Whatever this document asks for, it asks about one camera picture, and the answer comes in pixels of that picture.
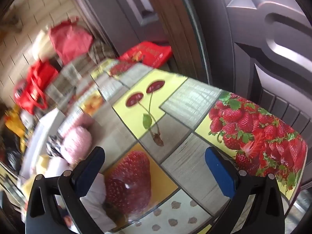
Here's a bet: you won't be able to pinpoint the dark panelled door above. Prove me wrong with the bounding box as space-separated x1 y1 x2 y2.
212 0 312 193

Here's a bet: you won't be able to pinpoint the white cardboard box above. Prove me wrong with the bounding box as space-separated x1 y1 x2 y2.
36 108 67 139

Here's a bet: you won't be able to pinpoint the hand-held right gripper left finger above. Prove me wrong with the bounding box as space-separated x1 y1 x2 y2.
26 146 106 234

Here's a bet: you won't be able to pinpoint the pinkish red fabric bag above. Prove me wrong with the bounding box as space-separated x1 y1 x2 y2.
47 17 94 65

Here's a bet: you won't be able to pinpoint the white foam rolls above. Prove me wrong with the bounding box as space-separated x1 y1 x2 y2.
30 29 55 61

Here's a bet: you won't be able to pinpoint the black white patterned cloth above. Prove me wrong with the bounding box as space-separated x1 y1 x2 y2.
46 135 65 159

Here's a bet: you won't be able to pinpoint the yellow bag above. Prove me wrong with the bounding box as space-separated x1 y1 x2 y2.
4 105 27 152

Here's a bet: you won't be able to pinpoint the plaid cloth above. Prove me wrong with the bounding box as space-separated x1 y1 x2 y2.
90 39 117 64

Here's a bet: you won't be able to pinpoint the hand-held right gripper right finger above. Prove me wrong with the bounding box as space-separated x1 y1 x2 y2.
205 147 287 234

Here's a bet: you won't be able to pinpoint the pink plush toy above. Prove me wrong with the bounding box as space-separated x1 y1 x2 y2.
60 114 93 165

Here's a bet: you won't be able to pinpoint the red tote bag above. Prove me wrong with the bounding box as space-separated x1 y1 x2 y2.
13 61 60 115

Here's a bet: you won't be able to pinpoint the red gift bag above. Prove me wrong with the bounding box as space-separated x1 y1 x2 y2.
118 41 172 69

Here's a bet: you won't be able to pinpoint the fruit print tablecloth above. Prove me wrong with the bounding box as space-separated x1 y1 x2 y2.
19 58 308 234

